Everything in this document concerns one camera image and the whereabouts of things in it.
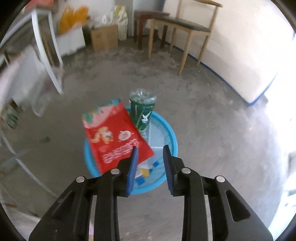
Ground white cardboard box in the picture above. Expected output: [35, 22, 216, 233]
[56, 27, 86, 57]

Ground red plastic bag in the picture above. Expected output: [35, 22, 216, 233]
[25, 0, 55, 11]

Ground white mattress blue trim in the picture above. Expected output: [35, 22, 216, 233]
[162, 0, 295, 107]

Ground blue plastic waste basket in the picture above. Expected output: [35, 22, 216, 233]
[83, 105, 179, 195]

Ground white side table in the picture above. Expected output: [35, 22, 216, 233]
[1, 6, 63, 94]

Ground blue wrapper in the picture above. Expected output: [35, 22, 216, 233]
[135, 161, 159, 185]

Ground white bags on box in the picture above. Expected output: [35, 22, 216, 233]
[92, 5, 128, 41]

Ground yellow plastic bag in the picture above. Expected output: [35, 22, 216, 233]
[58, 6, 89, 35]

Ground orange white medicine box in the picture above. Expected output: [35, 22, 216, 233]
[139, 168, 151, 179]

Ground red snack bag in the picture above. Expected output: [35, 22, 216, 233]
[82, 99, 154, 174]

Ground wooden chair dark seat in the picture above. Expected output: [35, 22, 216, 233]
[147, 1, 223, 76]

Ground dark wooden stool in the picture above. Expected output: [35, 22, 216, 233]
[133, 10, 170, 50]

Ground brown cardboard box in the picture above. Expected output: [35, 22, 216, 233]
[90, 25, 118, 52]

